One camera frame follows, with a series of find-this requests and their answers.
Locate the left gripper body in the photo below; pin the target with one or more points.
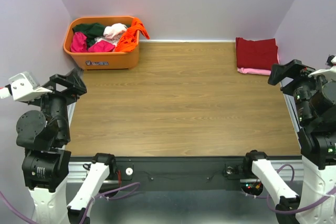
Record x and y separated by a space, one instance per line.
60 98

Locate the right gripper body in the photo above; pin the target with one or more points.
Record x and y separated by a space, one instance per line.
302 86

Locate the orange t-shirt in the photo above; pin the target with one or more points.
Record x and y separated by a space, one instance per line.
128 41

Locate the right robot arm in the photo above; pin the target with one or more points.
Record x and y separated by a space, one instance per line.
314 95

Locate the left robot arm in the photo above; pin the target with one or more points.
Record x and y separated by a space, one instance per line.
44 133

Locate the magenta garment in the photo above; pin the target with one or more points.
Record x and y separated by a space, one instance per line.
79 44

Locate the folded dark red t-shirt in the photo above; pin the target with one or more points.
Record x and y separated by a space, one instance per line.
256 54

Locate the orange plastic laundry basket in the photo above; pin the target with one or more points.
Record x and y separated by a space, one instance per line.
102 60

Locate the folded pink t-shirt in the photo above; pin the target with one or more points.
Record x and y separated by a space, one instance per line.
254 71

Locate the dark green garment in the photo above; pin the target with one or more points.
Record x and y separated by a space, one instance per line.
91 31

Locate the pale pink garment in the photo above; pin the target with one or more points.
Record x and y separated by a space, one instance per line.
112 34

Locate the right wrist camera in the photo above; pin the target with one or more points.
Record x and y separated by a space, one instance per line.
328 73

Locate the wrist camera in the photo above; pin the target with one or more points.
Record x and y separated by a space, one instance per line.
328 73
23 87

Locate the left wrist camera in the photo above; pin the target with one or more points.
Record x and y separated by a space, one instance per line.
23 87

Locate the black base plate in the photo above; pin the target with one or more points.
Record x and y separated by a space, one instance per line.
184 173

